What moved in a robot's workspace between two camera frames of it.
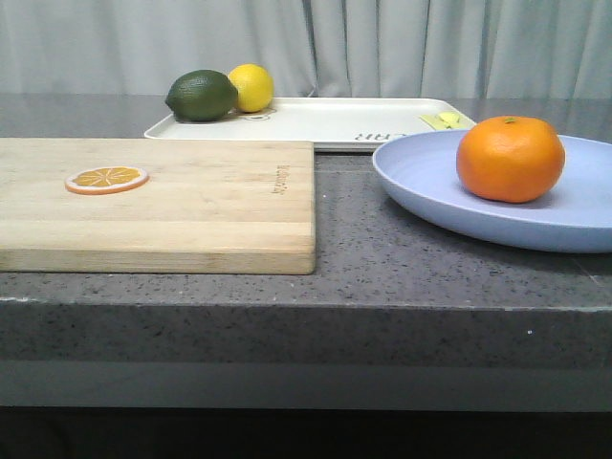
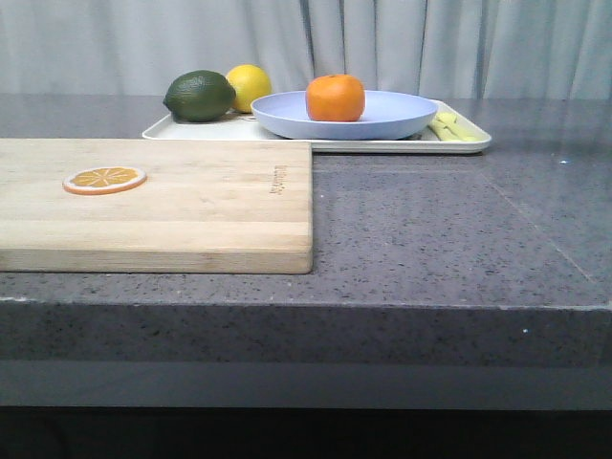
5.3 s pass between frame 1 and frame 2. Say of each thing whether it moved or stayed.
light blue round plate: moved
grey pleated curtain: stayed
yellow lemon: stayed
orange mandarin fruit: moved
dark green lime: stayed
